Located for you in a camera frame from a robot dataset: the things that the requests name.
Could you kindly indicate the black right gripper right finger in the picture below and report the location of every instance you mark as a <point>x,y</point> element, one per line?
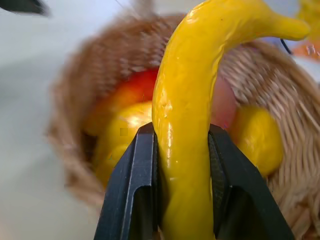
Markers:
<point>240,197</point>

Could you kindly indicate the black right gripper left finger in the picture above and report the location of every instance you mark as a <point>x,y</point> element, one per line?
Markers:
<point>130,185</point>

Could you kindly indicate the yellow chili pepper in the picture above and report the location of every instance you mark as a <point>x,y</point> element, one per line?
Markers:
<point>190,105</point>

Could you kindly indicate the brown wicker basket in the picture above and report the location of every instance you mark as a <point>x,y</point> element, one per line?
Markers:
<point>287,105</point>

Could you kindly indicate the yellow pear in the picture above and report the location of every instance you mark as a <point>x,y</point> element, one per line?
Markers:
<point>122,140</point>

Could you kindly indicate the yellow lemon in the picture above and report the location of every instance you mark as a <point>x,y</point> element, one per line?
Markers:
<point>260,140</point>

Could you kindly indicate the red and yellow apple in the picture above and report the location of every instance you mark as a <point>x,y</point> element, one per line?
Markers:
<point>130,92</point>

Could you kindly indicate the pink peach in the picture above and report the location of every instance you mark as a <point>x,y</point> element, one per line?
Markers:
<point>223,102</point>

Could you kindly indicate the yellow fruit with orange base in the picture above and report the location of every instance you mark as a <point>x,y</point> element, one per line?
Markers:
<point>308,27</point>

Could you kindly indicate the dark object at table edge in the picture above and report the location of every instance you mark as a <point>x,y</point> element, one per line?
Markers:
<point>23,6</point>

